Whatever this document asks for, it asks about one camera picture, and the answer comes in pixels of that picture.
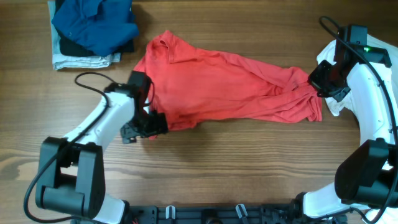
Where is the white garment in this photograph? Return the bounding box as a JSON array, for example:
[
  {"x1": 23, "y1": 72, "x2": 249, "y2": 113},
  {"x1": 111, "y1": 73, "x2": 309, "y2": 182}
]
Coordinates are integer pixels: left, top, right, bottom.
[{"x1": 316, "y1": 33, "x2": 398, "y2": 224}]

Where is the white clip on rail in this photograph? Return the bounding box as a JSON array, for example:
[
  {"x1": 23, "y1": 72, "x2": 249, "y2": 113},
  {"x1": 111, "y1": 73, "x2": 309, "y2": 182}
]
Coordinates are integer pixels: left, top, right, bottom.
[
  {"x1": 235, "y1": 203, "x2": 248, "y2": 219},
  {"x1": 165, "y1": 205, "x2": 176, "y2": 220}
]

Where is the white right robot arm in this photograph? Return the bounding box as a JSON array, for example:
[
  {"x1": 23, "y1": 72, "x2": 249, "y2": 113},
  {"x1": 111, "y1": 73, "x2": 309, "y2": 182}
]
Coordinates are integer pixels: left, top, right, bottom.
[{"x1": 301, "y1": 24, "x2": 397, "y2": 221}]

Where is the red t-shirt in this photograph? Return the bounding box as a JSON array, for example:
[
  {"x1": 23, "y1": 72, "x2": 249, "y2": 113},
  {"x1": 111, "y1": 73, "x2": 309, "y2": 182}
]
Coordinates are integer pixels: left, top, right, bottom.
[{"x1": 134, "y1": 30, "x2": 322, "y2": 131}]

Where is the blue shirt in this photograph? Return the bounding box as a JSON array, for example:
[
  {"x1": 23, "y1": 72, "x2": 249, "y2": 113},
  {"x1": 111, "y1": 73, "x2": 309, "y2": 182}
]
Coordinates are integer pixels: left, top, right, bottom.
[{"x1": 51, "y1": 0, "x2": 140, "y2": 57}]

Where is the black folded garment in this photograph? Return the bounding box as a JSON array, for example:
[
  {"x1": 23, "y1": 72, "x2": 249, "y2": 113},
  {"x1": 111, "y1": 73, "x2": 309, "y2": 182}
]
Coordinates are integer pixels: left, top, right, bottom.
[{"x1": 55, "y1": 0, "x2": 136, "y2": 58}]

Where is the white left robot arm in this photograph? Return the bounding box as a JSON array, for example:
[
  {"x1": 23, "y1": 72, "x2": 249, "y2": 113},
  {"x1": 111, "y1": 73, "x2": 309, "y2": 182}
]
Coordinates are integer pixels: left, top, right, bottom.
[{"x1": 25, "y1": 71, "x2": 168, "y2": 223}]

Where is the light grey folded garment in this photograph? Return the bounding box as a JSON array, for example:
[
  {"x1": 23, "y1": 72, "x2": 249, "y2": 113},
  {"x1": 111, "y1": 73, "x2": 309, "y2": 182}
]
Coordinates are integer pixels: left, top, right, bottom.
[{"x1": 47, "y1": 1, "x2": 131, "y2": 70}]

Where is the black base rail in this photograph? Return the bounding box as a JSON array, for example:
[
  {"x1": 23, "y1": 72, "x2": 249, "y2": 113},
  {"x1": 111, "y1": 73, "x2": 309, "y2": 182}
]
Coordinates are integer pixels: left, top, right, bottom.
[{"x1": 70, "y1": 203, "x2": 348, "y2": 224}]

